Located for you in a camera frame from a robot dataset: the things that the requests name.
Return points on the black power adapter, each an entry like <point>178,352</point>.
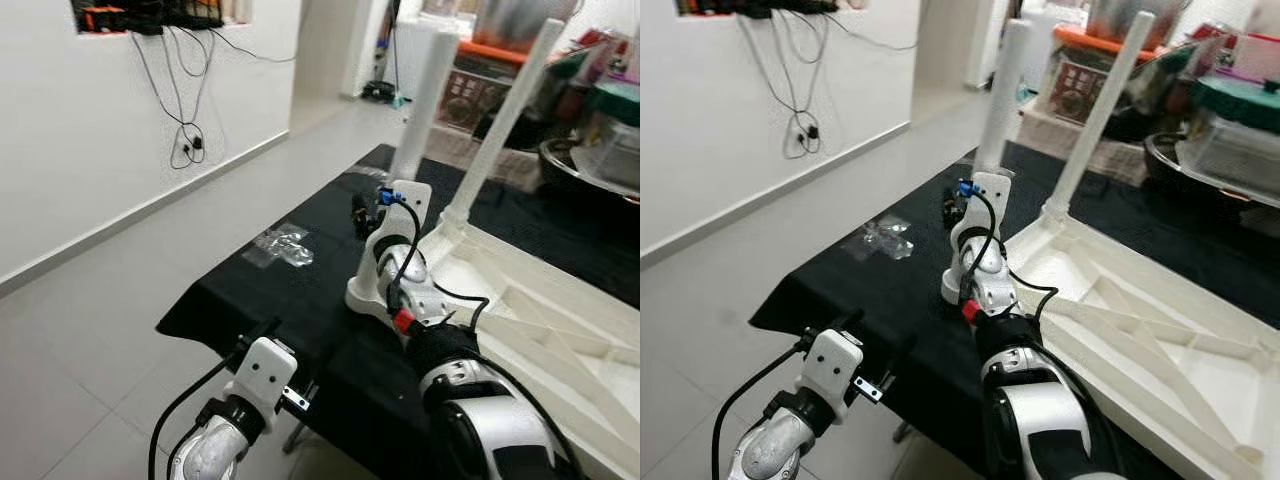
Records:
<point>197,143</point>
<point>812,130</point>

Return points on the white ribbed plastic tabletop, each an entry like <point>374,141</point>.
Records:
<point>1170,330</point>
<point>560,330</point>

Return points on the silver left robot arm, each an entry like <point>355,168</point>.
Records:
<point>215,445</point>
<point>780,440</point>

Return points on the orange black tool case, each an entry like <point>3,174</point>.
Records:
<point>100,20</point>

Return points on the black bag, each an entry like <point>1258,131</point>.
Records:
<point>570,95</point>
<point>1165,95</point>

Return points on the green pot lid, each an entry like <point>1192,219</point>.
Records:
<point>615,102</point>
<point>1240,100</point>

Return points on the pink plastic box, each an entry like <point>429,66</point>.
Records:
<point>1250,55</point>

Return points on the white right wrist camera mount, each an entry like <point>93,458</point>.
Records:
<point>990,205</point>
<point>410,215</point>

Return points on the grey metal table leg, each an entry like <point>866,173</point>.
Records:
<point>295,438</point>
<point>902,432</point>

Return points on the floral cloth covered stand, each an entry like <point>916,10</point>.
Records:
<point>520,170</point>
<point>1130,160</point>

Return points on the clear tape patch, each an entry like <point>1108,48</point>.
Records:
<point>280,245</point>
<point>880,238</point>

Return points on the black wok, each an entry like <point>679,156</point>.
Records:
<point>570,175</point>
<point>1165,175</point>

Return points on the black tablecloth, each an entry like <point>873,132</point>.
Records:
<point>850,300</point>
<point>260,300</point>

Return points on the black power strip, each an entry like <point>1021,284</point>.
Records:
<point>148,22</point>
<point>725,8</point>

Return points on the grey metal pot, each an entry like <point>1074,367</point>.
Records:
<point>1130,20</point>
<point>525,22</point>

